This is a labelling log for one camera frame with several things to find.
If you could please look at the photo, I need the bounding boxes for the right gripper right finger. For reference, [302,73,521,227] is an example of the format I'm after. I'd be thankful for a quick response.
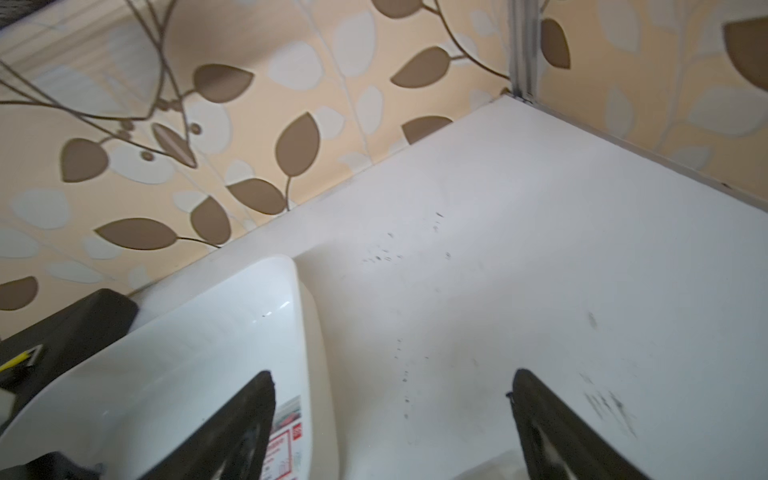
[507,369,647,479]

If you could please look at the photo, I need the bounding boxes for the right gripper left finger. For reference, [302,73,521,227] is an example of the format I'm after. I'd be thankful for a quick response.
[143,371,276,479]

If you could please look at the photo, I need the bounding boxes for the white plastic tray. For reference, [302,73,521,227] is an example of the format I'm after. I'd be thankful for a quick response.
[1,255,340,479]

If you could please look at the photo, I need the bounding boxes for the paper clip box in tray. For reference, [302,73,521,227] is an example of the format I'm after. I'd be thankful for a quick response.
[260,396,303,480]

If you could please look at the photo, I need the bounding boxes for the black tool case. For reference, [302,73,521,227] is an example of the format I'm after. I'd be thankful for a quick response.
[1,288,139,417]

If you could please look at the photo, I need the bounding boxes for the yellow handled hex key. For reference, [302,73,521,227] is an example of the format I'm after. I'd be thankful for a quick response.
[1,344,44,373]

